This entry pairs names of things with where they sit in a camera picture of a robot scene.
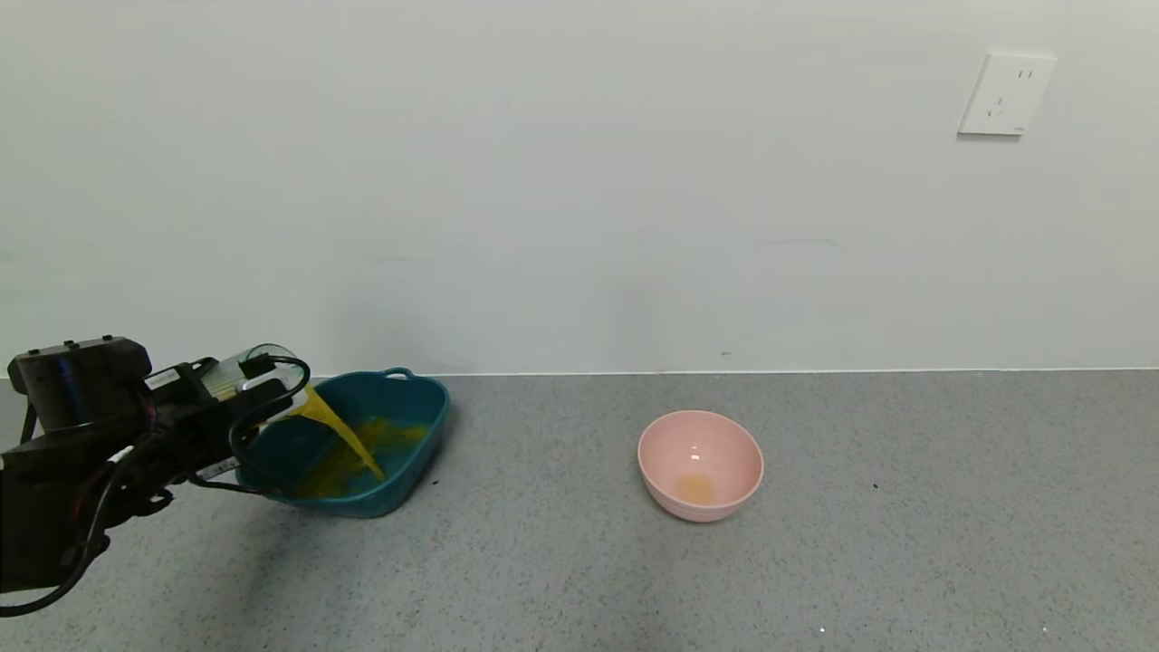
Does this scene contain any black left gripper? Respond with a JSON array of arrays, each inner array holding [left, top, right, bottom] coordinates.
[[145, 357, 295, 482]]

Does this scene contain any clear blue ribbed cup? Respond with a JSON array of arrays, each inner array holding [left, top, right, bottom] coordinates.
[[201, 344, 313, 425]]

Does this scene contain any yellow orange juice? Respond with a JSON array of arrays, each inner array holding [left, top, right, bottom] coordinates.
[[288, 385, 432, 500]]

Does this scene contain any dark teal plastic tray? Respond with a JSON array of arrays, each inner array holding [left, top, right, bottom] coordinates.
[[237, 367, 451, 519]]

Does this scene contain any pink bowl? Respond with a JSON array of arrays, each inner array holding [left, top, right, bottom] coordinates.
[[637, 410, 764, 523]]

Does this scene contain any black looped gripper cable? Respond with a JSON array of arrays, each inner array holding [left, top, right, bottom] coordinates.
[[186, 356, 313, 495]]

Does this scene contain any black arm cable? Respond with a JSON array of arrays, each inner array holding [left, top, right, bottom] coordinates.
[[0, 444, 137, 619]]

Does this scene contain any white wall socket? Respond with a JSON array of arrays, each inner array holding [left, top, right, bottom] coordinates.
[[957, 52, 1058, 137]]

